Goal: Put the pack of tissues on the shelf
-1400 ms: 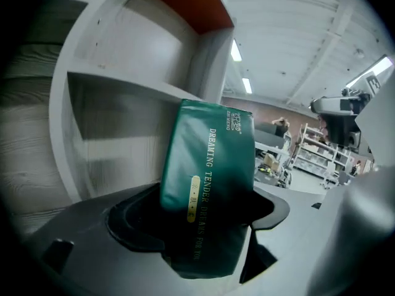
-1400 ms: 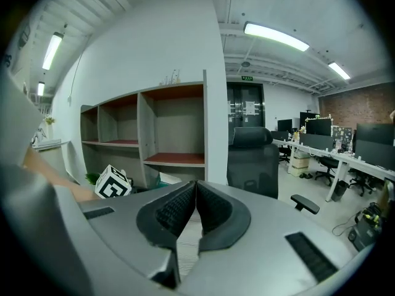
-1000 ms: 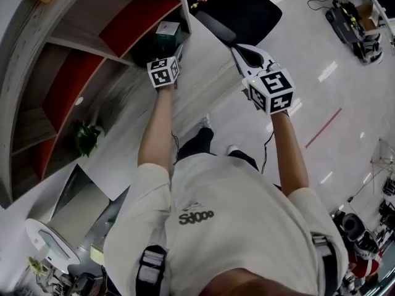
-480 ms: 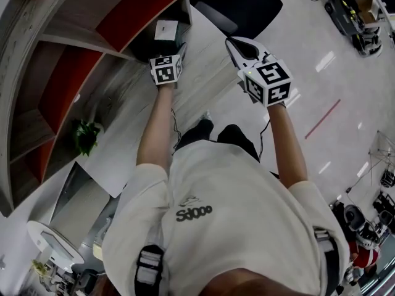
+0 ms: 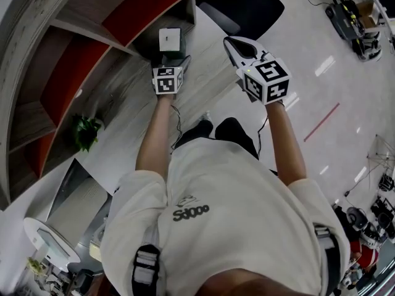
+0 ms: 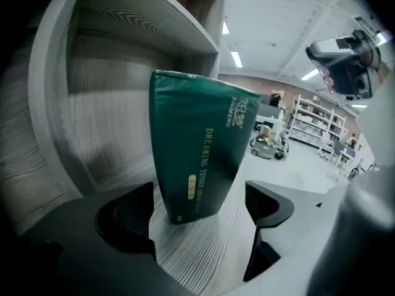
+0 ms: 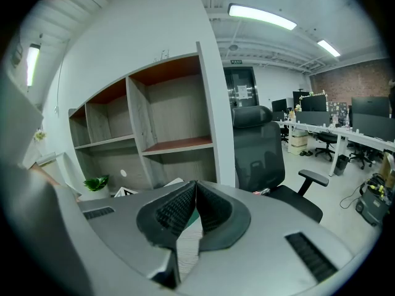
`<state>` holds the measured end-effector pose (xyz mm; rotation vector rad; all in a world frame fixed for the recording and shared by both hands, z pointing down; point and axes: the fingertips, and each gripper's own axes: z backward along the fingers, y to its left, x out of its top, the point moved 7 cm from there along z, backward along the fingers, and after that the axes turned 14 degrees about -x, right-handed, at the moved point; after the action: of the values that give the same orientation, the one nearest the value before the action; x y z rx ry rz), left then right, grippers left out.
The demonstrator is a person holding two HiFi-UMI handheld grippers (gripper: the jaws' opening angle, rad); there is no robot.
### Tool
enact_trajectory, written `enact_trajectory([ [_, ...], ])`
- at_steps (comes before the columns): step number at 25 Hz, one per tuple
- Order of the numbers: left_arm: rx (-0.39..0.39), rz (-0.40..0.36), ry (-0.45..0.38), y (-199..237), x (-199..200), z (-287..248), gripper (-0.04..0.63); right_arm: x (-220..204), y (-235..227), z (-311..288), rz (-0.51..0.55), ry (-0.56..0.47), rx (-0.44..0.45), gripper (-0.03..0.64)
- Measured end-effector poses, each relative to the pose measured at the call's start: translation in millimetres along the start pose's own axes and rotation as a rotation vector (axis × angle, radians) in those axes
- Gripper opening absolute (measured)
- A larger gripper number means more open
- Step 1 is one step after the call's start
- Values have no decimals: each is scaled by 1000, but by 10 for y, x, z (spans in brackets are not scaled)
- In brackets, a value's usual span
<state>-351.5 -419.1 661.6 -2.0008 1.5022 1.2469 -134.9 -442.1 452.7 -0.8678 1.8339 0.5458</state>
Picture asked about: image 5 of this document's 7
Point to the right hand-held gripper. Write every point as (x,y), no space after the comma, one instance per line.
(265,79)

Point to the black office chair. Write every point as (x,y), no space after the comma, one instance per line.
(247,6)

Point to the person's black trousers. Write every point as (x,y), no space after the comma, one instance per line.
(234,134)

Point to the person's white t-shirt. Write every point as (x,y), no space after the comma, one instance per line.
(228,214)

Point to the grey and yellow floor machine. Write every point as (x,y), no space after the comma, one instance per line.
(348,20)

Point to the grey headset device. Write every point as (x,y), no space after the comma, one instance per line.
(356,219)

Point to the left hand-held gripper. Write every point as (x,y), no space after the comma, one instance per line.
(166,80)

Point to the white ribbed side table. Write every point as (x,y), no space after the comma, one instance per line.
(55,251)

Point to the small pale plant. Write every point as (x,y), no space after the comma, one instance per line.
(34,264)

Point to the red plastic item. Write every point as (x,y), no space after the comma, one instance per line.
(367,254)

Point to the red floor tape strip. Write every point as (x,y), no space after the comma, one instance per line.
(321,122)

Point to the person's left forearm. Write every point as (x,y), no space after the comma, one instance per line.
(154,134)

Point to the grey tablet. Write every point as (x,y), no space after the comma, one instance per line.
(54,242)

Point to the green white box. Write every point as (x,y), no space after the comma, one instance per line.
(169,40)

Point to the brown cardboard box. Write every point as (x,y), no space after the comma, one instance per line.
(365,12)

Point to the person's right forearm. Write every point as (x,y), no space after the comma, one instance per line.
(285,140)

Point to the person's chin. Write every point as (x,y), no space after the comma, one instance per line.
(256,285)

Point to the thin metal tripod stand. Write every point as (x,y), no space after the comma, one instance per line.
(381,157)

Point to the small green potted plant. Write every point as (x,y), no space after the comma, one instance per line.
(84,133)

